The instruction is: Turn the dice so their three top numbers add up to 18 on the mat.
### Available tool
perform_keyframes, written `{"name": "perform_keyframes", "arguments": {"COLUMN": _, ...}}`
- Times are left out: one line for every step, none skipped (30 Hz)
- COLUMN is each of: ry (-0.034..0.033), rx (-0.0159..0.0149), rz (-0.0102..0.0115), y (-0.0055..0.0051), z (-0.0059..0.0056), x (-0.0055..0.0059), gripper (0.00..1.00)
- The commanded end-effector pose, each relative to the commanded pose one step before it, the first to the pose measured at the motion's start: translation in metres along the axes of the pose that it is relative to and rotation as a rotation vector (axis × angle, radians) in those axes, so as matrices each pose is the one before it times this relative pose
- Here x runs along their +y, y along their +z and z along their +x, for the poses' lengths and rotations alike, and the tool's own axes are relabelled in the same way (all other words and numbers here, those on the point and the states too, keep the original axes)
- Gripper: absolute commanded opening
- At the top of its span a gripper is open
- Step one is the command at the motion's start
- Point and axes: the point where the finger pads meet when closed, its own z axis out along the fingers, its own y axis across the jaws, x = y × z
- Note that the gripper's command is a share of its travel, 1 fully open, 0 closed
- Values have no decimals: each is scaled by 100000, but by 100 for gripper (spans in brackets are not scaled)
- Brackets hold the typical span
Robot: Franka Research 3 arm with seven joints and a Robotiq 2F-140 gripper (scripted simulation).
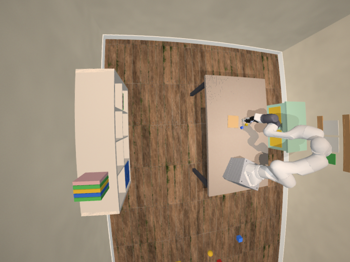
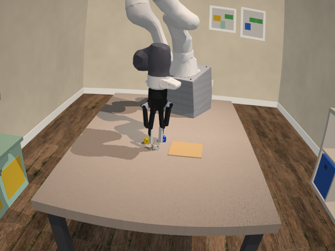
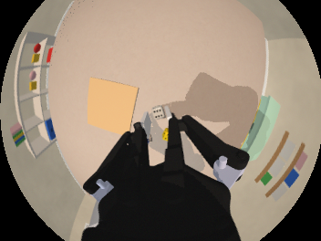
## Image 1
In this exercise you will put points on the light orange mat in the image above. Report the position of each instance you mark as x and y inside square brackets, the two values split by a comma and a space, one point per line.
[232, 121]

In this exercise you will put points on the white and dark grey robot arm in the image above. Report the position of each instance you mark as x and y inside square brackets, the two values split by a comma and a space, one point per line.
[280, 171]

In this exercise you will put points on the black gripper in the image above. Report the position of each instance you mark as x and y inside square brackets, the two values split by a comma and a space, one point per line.
[249, 120]

